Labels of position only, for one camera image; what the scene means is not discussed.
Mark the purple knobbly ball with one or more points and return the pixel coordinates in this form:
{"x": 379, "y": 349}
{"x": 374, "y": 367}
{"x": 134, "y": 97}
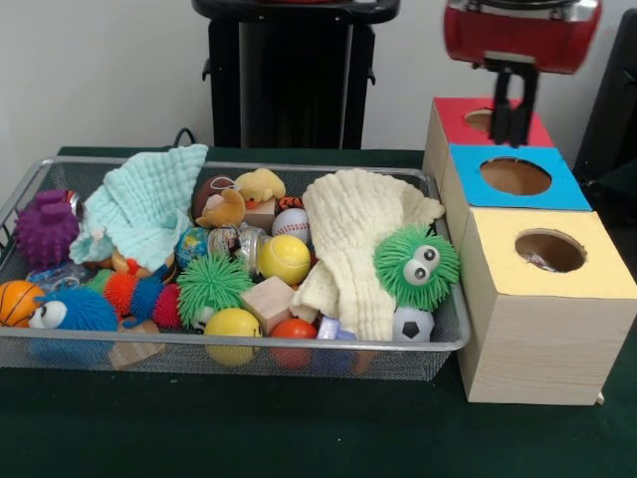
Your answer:
{"x": 45, "y": 234}

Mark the yellow tennis ball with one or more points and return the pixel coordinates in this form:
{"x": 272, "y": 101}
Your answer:
{"x": 283, "y": 256}

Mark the mint muslin cloth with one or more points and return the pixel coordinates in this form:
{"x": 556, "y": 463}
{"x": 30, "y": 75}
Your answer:
{"x": 144, "y": 199}

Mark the blue puffer toy with eyes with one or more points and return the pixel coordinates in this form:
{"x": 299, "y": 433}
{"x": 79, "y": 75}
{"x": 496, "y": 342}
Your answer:
{"x": 84, "y": 309}

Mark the wooden box with three holes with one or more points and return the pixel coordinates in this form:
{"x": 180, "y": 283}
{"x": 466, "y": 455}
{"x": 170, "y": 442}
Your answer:
{"x": 547, "y": 348}

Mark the small orange basketball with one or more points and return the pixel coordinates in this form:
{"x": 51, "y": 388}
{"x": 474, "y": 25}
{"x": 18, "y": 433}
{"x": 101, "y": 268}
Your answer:
{"x": 17, "y": 301}

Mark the dark green table cloth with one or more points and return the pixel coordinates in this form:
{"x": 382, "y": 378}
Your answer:
{"x": 619, "y": 174}
{"x": 249, "y": 433}

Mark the smooth orange red ball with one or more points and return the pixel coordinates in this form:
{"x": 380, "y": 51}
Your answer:
{"x": 293, "y": 329}

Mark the small soccer ball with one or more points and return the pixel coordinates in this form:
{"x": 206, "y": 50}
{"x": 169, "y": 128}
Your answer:
{"x": 413, "y": 326}

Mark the smooth yellow ball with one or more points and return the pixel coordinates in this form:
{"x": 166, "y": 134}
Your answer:
{"x": 231, "y": 323}

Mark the cream muslin cloth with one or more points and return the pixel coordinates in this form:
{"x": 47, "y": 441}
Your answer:
{"x": 338, "y": 219}

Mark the green puffer toy big eyes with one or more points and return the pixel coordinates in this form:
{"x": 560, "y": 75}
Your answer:
{"x": 395, "y": 286}

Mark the colourful striped cloth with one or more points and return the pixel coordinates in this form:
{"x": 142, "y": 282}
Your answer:
{"x": 536, "y": 260}

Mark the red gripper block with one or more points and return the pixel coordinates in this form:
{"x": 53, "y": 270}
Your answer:
{"x": 517, "y": 35}

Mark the shallow clear mesh bin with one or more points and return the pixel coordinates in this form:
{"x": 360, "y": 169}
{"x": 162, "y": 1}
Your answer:
{"x": 348, "y": 363}

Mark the black chair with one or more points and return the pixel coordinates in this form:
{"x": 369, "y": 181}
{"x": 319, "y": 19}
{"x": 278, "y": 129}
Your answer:
{"x": 612, "y": 99}

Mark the green spiky puffer ball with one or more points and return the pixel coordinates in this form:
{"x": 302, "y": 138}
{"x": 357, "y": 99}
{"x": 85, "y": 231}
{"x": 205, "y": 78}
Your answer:
{"x": 214, "y": 281}

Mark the plain wooden cube block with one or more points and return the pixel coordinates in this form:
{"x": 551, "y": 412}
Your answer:
{"x": 269, "y": 301}

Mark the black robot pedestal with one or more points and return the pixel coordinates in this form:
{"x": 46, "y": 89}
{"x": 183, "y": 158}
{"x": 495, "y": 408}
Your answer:
{"x": 298, "y": 89}

